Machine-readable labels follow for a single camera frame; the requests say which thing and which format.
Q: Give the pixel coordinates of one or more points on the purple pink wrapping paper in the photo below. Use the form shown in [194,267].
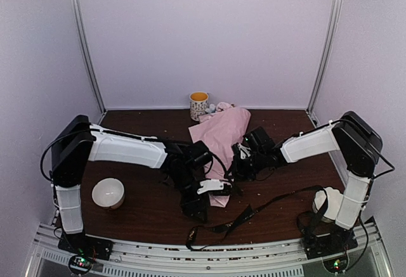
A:
[220,130]

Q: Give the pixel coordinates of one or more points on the left aluminium frame post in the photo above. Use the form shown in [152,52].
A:
[86,55]

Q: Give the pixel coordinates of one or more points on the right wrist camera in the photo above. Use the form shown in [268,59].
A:
[241,151]

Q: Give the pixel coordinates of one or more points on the right aluminium frame post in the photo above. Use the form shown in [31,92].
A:
[334,17]

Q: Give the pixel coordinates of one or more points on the patterned mug orange inside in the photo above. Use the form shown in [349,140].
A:
[198,104]

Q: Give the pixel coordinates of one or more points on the front aluminium rail base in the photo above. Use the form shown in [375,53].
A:
[283,258]

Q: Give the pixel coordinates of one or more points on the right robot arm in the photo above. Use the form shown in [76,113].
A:
[353,147]

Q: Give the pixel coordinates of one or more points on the white round bowl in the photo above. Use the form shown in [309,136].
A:
[108,193]

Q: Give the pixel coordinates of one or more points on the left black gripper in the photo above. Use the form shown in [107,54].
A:
[188,210]

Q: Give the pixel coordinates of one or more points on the aluminium frame post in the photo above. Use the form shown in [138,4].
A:
[334,17]
[86,55]

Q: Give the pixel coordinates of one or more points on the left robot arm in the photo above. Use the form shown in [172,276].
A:
[161,178]

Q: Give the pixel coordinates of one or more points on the black lettered ribbon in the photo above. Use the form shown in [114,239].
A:
[248,213]

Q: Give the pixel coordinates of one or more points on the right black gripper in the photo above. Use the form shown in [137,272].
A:
[238,173]

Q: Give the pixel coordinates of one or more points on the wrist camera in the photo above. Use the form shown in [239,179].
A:
[215,187]
[241,151]

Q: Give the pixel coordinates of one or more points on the white scalloped bowl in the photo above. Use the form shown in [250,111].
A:
[334,198]

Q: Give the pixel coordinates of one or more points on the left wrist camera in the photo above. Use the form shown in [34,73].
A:
[215,187]

